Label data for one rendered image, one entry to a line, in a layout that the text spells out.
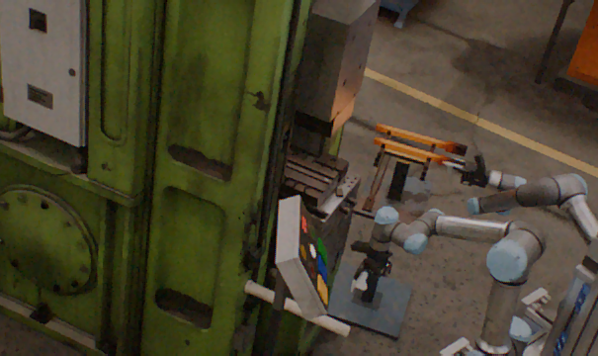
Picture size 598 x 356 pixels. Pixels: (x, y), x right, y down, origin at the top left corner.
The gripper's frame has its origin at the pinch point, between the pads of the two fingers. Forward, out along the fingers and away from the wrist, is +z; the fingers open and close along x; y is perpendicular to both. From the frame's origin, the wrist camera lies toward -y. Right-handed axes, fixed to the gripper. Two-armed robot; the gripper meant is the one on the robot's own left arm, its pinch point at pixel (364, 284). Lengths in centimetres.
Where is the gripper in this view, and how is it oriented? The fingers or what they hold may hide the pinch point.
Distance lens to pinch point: 337.8
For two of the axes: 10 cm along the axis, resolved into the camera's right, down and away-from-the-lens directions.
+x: 7.3, -3.1, 6.1
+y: 6.6, 5.2, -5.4
